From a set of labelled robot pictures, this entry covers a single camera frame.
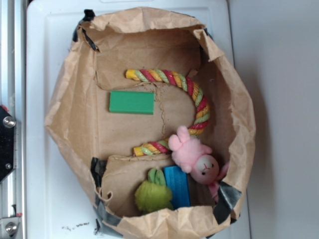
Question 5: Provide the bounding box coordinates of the blue rectangular block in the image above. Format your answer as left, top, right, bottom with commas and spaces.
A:
164, 166, 191, 209

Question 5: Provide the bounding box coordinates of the green rectangular block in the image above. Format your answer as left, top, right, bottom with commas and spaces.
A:
109, 91, 155, 115

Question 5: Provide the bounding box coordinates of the pink plush sheep toy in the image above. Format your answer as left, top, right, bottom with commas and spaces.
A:
168, 125, 229, 202

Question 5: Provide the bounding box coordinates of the black metal bracket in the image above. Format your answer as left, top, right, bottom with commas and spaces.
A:
0, 105, 16, 183

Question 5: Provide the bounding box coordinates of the brown paper bag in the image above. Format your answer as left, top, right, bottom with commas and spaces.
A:
45, 7, 256, 239

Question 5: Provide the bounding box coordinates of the aluminium frame rail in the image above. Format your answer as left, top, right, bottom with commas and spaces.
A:
0, 0, 26, 239

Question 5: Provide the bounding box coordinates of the green fuzzy plush toy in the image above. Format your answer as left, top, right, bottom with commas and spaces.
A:
135, 168, 173, 214

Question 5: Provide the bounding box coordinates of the multicolour twisted rope toy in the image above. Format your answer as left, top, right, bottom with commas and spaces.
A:
125, 69, 210, 156

